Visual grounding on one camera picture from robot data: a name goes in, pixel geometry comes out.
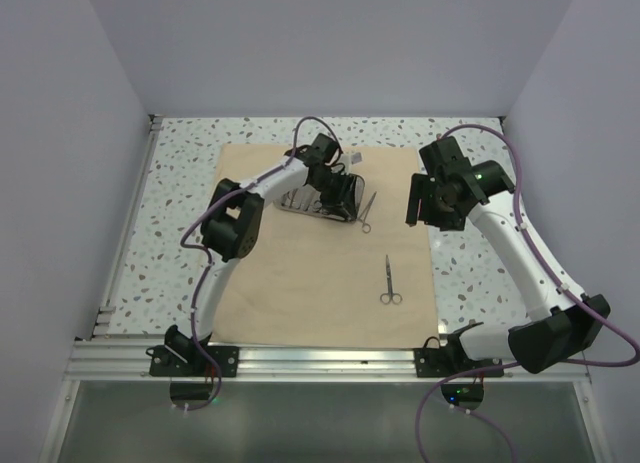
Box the beige cloth wrap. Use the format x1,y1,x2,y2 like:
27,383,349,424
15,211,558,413
211,147,438,349

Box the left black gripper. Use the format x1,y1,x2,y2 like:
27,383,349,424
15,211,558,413
310,171,357,220

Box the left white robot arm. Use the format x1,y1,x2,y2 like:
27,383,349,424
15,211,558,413
161,133,365,376

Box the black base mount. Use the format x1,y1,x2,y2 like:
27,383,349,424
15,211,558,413
145,345,239,378
412,337,504,378

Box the left aluminium side rail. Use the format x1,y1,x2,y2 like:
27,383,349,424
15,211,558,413
90,114,165,339

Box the steel needle holder clamp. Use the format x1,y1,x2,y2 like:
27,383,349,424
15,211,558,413
357,191,377,234

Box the steel instrument tray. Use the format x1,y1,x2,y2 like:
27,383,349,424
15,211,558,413
273,175,366,223

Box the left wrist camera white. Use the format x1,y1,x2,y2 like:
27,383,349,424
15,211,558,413
340,152,363,165

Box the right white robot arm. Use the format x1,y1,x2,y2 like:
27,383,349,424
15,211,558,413
406,137,610,376

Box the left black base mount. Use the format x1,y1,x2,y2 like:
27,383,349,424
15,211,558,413
145,345,239,378

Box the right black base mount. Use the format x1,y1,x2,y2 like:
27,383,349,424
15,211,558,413
412,337,504,378

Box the aluminium front rail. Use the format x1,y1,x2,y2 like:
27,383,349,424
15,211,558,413
63,332,594,384

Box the steel surgical scissors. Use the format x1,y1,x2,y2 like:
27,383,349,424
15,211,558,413
379,255,403,305

